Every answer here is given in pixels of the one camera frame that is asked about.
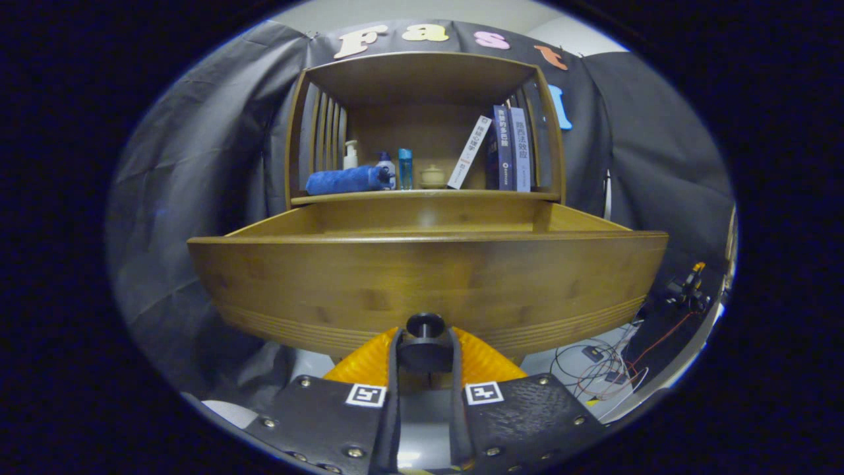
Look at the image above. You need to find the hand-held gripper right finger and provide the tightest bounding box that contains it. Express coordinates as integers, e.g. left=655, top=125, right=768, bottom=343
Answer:
left=450, top=327, right=604, bottom=474

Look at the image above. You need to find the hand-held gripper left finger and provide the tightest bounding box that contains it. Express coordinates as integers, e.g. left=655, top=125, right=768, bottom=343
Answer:
left=244, top=327, right=404, bottom=475

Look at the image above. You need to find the black drawer knob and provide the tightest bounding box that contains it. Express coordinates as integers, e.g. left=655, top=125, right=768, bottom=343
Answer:
left=398, top=313, right=456, bottom=373

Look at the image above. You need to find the wooden drawer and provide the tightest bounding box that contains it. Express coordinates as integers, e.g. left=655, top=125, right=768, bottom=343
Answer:
left=187, top=201, right=670, bottom=362

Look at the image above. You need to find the wooden countertop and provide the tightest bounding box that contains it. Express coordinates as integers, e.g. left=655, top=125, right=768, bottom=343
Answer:
left=290, top=187, right=561, bottom=206

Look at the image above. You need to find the wooden cabinet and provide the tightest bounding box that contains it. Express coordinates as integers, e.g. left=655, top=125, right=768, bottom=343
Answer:
left=285, top=51, right=568, bottom=212

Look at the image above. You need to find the black and orange clamp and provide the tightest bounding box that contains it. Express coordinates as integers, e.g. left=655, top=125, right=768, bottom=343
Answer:
left=666, top=262, right=713, bottom=311

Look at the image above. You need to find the blue folded towel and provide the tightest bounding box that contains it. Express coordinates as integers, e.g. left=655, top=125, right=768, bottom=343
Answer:
left=305, top=164, right=391, bottom=196

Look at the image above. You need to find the white tube with blue cap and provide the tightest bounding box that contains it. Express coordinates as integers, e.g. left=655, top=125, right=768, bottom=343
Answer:
left=376, top=152, right=397, bottom=191

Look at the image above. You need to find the beige cloth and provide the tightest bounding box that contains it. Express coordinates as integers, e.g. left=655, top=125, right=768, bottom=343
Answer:
left=724, top=206, right=739, bottom=291

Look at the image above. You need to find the light purple book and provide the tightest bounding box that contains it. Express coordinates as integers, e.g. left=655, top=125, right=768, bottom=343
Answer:
left=508, top=108, right=532, bottom=193

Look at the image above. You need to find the dark blue book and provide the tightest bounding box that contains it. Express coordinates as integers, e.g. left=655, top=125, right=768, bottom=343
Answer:
left=488, top=106, right=514, bottom=192

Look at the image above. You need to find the white book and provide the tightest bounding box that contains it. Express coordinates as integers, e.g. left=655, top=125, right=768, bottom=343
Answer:
left=447, top=115, right=493, bottom=190

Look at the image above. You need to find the white cable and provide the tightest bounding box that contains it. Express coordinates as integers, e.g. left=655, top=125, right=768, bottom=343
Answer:
left=590, top=356, right=650, bottom=404

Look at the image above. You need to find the red cable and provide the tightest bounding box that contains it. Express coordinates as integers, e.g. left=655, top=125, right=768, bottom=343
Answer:
left=626, top=310, right=700, bottom=380

